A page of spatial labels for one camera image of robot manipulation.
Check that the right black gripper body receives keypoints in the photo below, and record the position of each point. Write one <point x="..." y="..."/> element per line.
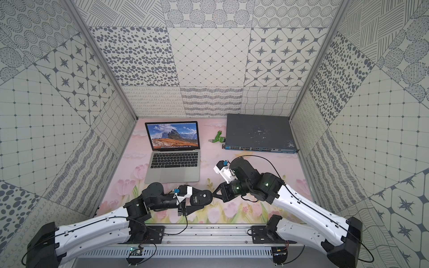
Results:
<point x="234" y="188"/>

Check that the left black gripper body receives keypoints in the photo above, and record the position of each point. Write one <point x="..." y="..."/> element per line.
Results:
<point x="184" y="201"/>

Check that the black wireless mouse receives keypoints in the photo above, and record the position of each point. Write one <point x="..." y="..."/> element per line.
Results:
<point x="201" y="198"/>

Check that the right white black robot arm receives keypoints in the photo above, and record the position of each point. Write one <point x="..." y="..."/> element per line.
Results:
<point x="267" y="187"/>

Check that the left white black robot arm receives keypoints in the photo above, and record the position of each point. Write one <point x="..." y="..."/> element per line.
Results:
<point x="55" y="245"/>

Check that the silver open laptop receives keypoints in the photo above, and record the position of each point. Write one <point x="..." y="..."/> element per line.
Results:
<point x="176" y="152"/>

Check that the aluminium mounting rail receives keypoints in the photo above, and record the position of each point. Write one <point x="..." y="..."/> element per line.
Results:
<point x="207" y="234"/>

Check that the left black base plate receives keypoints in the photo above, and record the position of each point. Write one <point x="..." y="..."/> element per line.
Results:
<point x="147" y="235"/>

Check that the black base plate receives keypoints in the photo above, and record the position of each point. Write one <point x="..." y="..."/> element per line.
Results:
<point x="260" y="235"/>
<point x="147" y="235"/>

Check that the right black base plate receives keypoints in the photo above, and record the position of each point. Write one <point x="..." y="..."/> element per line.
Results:
<point x="260" y="235"/>

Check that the dark grey network switch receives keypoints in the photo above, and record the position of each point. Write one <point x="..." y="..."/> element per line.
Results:
<point x="259" y="133"/>

